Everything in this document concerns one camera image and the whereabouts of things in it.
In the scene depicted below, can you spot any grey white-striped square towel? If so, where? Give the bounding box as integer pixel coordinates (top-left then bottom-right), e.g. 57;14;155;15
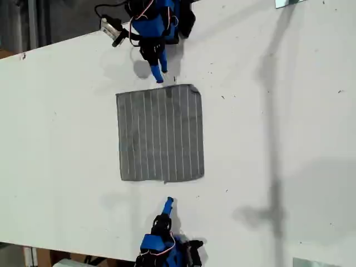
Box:
115;83;205;184

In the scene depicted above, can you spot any pale plastic bag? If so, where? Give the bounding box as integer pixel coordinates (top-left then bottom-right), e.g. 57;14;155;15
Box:
52;258;86;267

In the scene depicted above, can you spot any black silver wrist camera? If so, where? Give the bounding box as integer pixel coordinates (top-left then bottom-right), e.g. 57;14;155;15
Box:
100;14;129;48

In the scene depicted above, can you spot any black camera cable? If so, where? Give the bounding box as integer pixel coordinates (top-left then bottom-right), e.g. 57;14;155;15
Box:
94;0;131;17

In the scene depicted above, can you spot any white bracket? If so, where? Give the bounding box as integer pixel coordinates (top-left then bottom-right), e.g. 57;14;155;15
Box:
23;246;38;267

